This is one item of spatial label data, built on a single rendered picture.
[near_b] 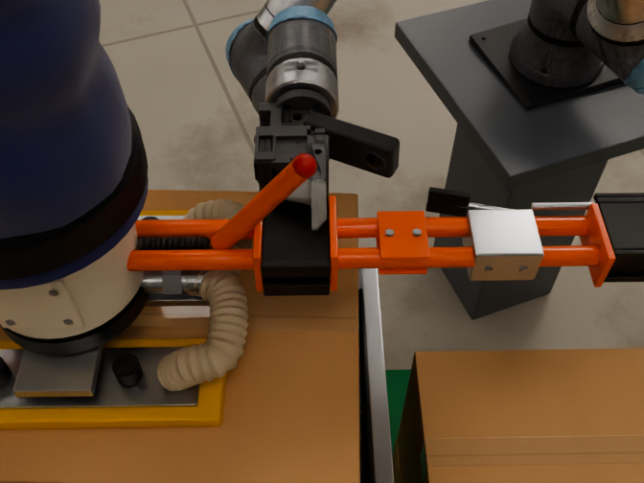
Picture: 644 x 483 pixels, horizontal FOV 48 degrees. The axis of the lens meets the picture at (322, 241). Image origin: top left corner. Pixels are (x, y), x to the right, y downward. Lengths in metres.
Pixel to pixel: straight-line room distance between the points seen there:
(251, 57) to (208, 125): 1.46
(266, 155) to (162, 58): 2.08
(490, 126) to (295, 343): 0.75
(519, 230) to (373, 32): 2.22
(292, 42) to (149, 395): 0.45
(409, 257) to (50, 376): 0.39
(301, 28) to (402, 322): 1.22
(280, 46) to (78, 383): 0.46
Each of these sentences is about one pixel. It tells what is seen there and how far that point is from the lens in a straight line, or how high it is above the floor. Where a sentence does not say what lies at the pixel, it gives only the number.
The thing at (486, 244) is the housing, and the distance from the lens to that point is 0.76.
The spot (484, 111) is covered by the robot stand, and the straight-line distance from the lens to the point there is 1.49.
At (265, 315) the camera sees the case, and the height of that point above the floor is 0.99.
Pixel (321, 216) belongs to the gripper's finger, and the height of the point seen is 1.16.
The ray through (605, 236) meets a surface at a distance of 0.79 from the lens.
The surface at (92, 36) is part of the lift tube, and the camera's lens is 0.58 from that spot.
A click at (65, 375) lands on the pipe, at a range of 0.81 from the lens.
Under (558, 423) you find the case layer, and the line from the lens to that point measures 1.35.
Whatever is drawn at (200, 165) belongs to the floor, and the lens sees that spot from 2.42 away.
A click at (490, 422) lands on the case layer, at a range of 1.32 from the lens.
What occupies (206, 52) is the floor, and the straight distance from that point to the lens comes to 2.87.
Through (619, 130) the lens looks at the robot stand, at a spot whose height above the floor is 0.75.
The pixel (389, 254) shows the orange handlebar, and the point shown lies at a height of 1.13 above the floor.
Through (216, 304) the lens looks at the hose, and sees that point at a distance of 0.77.
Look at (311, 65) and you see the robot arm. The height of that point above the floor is 1.16.
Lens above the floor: 1.72
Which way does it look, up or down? 52 degrees down
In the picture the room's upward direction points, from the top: straight up
